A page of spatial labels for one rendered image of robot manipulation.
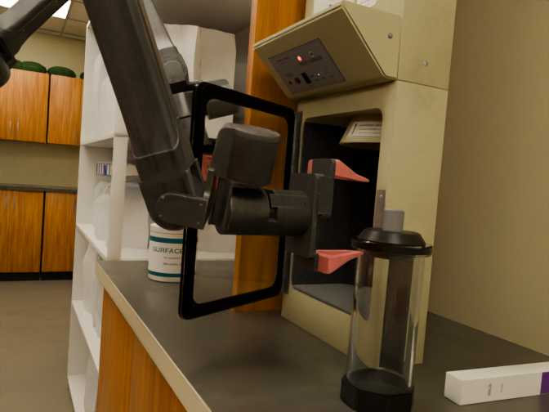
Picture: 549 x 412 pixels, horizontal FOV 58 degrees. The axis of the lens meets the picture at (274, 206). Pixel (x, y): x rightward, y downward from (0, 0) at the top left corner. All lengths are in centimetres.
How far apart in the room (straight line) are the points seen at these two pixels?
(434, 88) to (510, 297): 53
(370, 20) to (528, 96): 50
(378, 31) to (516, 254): 60
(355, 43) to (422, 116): 16
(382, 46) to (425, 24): 10
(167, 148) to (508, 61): 90
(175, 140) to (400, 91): 42
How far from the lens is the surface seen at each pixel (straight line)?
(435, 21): 91
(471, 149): 129
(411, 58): 86
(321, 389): 78
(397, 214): 69
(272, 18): 116
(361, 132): 93
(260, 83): 112
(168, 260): 138
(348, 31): 82
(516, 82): 125
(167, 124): 56
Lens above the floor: 124
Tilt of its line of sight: 3 degrees down
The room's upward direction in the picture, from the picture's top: 4 degrees clockwise
